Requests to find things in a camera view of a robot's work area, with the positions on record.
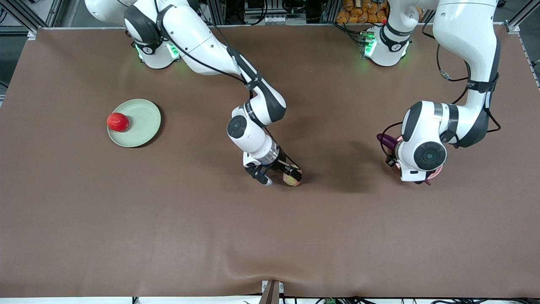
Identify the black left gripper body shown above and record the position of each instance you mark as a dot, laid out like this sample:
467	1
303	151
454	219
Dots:
391	160

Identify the pink plate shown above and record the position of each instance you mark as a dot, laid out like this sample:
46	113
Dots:
438	171

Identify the bag of orange items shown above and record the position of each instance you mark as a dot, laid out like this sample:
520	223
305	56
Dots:
354	12

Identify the yellow pink apple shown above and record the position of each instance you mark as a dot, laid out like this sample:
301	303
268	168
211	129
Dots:
292	181

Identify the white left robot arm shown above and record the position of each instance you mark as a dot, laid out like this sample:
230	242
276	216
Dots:
464	25

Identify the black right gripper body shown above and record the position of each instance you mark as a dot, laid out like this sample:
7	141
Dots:
283	162

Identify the aluminium frame post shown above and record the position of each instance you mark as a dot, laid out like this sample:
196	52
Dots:
31	33
512	27

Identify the metal camera bracket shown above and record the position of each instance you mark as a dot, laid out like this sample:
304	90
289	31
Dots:
272	293

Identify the red round fruit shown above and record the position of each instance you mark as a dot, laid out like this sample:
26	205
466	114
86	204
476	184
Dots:
118	122

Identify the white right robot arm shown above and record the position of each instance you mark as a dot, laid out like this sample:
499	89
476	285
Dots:
190	38

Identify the brown table cloth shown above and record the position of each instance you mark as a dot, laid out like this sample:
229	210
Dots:
270	245

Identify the white terminal block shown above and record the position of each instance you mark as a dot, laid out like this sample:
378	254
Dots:
278	19

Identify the rack with electronics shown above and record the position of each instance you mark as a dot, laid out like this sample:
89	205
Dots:
253	6

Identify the light green plate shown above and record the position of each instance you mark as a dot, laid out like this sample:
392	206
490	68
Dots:
143	122

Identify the purple eggplant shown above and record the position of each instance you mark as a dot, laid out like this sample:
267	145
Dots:
387	141

